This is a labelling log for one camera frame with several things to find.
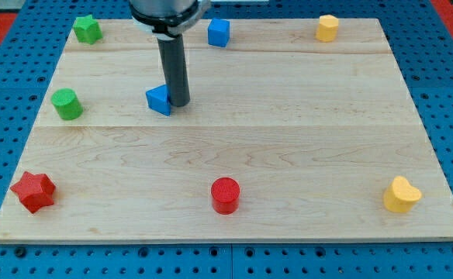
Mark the green star block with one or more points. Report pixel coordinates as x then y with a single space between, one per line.
87 29

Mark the blue triangle block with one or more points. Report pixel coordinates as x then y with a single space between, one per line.
157 100

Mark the yellow hexagon block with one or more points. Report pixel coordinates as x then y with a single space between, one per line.
327 28

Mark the red star block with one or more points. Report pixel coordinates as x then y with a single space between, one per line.
34 191

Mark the blue cube block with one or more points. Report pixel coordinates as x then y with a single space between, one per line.
218 32

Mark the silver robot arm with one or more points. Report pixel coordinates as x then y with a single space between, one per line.
167 19

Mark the light wooden board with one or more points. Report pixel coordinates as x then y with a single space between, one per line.
312 132

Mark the yellow heart block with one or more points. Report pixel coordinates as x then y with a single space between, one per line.
401 196

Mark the green cylinder block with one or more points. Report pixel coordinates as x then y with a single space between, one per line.
66 103

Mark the dark grey cylindrical pointer rod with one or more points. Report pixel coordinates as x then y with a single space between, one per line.
175 70

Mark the red cylinder block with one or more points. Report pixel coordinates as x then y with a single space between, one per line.
225 193

